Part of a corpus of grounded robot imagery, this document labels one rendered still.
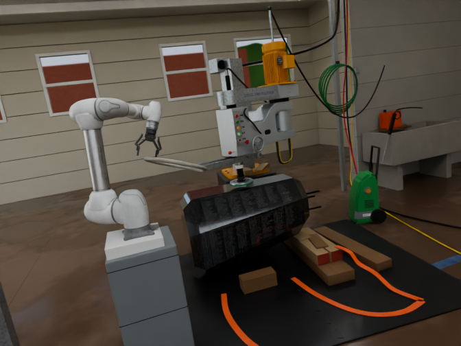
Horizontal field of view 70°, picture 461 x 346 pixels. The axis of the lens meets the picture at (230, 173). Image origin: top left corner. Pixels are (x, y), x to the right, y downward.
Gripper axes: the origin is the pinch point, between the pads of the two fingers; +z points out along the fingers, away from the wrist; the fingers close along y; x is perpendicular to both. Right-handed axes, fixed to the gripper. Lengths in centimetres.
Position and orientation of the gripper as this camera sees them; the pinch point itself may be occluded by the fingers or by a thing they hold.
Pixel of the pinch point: (147, 156)
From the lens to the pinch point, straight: 251.9
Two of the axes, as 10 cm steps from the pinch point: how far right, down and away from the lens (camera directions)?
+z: -1.5, 9.9, -0.7
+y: 8.7, 1.7, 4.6
